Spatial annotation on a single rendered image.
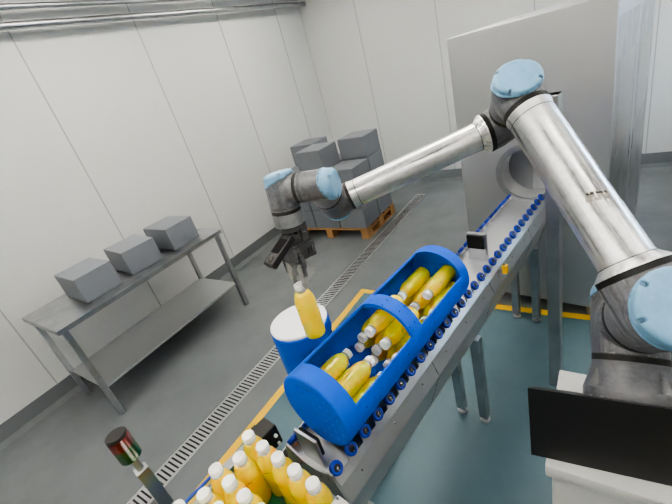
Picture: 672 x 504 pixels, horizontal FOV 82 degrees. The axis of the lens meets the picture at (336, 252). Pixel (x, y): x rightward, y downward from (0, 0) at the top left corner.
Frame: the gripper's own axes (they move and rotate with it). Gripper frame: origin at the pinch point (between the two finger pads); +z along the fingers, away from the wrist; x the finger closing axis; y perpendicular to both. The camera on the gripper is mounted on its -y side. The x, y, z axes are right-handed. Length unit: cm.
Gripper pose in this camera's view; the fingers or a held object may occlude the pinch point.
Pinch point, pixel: (299, 285)
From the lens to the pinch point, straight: 125.9
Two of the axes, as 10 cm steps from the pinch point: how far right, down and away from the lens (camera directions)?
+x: -7.4, -1.2, 6.7
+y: 6.5, -4.1, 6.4
